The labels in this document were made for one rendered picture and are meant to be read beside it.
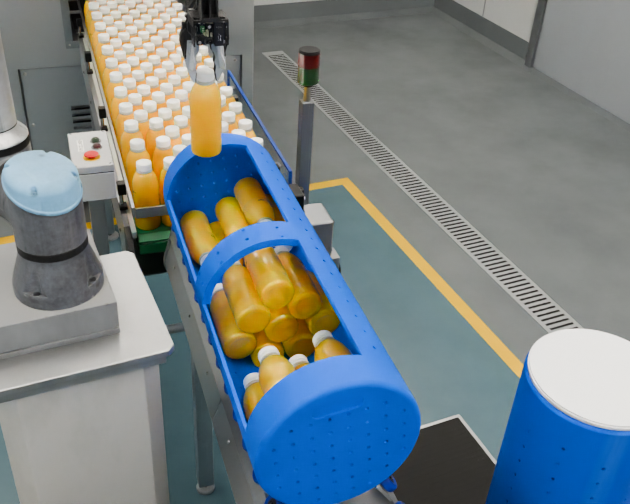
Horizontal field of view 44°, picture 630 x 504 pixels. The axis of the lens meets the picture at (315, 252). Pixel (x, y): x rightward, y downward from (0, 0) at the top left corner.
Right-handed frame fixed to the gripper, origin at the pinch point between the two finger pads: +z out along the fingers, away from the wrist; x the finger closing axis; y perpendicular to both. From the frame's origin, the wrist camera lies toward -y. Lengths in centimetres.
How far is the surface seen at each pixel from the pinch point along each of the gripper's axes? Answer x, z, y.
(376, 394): 10, 22, 77
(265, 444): -7, 28, 77
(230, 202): 5.7, 33.1, -1.5
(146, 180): -11.1, 37.4, -23.8
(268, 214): 11.4, 29.6, 11.2
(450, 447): 75, 127, 10
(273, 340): 4, 39, 43
